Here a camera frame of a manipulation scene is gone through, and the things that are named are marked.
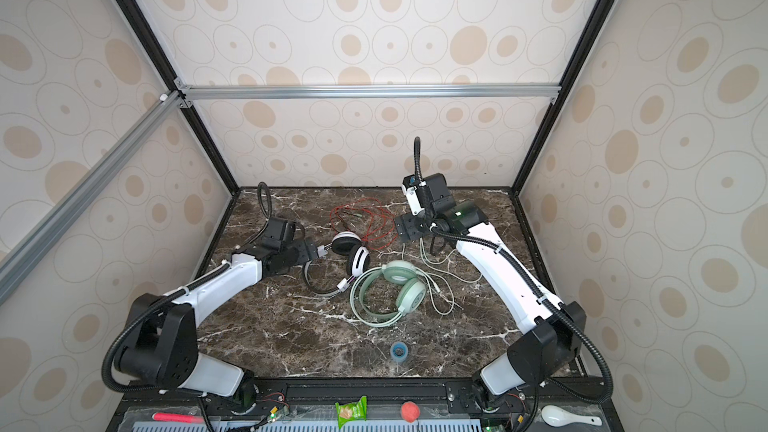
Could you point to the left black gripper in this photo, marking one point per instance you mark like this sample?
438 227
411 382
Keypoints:
305 254

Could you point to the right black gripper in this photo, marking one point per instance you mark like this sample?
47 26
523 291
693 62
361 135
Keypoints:
406 223

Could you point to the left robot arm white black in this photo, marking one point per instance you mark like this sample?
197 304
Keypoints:
158 347

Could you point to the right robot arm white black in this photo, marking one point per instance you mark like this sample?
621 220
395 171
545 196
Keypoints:
553 332

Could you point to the blue tape roll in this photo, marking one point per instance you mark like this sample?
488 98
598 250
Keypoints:
399 352

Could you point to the green snack packet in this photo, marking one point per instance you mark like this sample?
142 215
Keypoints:
354 411

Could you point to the red ball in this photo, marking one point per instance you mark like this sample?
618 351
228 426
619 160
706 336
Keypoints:
410 412

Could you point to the pink marker pen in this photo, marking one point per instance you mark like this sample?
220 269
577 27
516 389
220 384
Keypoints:
178 418

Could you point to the white ceramic spoon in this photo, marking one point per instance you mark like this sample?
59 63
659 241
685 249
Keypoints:
555 416

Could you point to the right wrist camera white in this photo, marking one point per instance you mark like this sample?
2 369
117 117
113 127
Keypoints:
413 201

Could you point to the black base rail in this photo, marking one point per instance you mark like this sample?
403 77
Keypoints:
455 395

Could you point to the horizontal aluminium frame bar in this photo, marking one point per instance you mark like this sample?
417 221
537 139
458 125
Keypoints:
377 91

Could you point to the diagonal aluminium frame bar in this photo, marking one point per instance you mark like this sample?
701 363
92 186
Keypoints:
21 261

